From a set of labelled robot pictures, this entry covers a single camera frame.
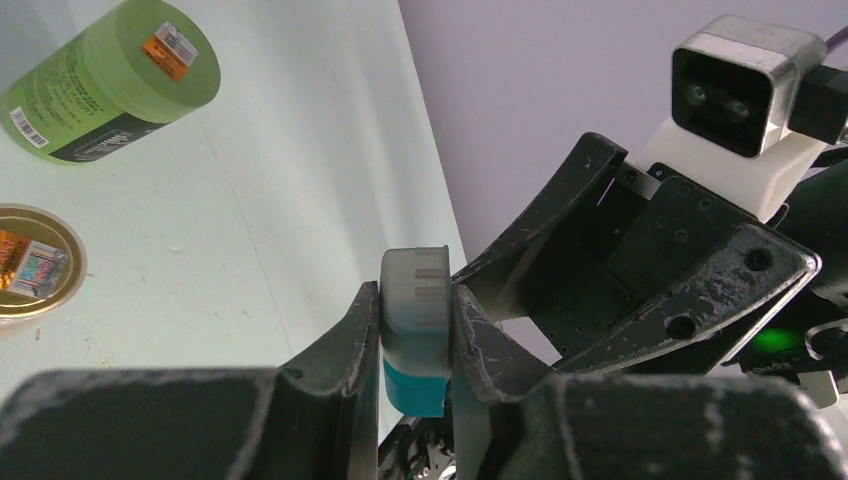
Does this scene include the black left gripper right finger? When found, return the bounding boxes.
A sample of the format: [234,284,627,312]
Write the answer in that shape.
[450,286,847,479]

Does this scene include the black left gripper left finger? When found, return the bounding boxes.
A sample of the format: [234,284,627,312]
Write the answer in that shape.
[1,282,380,479]

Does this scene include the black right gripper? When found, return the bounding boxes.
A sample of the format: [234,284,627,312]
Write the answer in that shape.
[453,132,821,374]

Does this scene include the clear pill bottle gold lid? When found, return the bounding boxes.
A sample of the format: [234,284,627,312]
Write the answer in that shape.
[1,203,87,331]

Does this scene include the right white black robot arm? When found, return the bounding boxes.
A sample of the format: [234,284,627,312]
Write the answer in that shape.
[456,133,847,383]

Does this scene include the green lidded black jar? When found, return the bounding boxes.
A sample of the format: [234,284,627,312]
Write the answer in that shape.
[1,1,221,164]

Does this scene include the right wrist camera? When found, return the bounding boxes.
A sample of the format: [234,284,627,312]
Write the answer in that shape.
[629,15,847,222]

